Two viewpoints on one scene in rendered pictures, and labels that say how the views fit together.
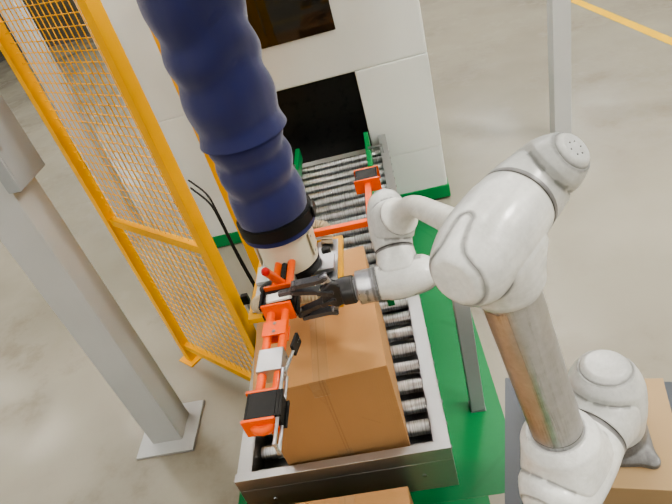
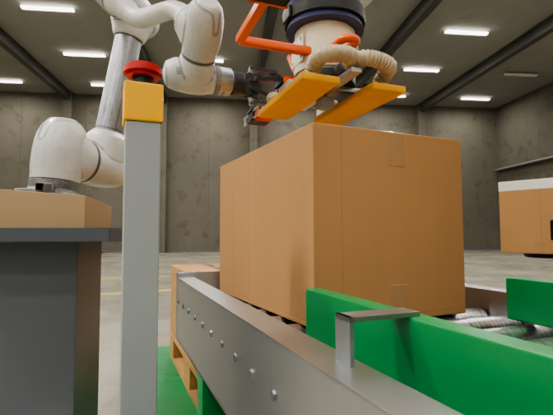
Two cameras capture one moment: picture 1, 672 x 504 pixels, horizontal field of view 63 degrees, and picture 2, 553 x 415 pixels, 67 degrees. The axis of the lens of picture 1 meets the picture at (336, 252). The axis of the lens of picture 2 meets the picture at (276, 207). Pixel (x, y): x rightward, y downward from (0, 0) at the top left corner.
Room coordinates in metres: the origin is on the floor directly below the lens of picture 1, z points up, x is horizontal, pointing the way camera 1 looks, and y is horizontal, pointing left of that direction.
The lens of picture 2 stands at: (2.32, -0.58, 0.73)
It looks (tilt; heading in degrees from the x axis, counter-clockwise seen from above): 4 degrees up; 149
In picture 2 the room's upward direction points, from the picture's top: straight up
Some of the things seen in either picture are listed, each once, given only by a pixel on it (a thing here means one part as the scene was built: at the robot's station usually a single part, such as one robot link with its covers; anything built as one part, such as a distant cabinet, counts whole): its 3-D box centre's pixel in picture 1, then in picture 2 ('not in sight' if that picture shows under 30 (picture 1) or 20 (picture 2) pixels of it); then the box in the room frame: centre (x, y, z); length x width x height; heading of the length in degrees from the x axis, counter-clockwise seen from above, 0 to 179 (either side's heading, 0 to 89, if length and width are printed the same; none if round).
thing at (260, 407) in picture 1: (262, 411); (260, 117); (0.81, 0.25, 1.21); 0.08 x 0.07 x 0.05; 169
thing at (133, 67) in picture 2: not in sight; (142, 76); (1.55, -0.40, 1.02); 0.07 x 0.07 x 0.04
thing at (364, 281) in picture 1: (366, 286); (222, 81); (1.11, -0.05, 1.22); 0.09 x 0.06 x 0.09; 172
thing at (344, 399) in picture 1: (329, 352); (322, 226); (1.39, 0.13, 0.75); 0.60 x 0.40 x 0.40; 174
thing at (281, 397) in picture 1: (288, 387); (252, 112); (0.85, 0.19, 1.21); 0.31 x 0.03 x 0.05; 169
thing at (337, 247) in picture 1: (326, 267); (293, 94); (1.38, 0.04, 1.11); 0.34 x 0.10 x 0.05; 169
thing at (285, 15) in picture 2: (276, 215); (323, 21); (1.40, 0.13, 1.33); 0.23 x 0.23 x 0.04
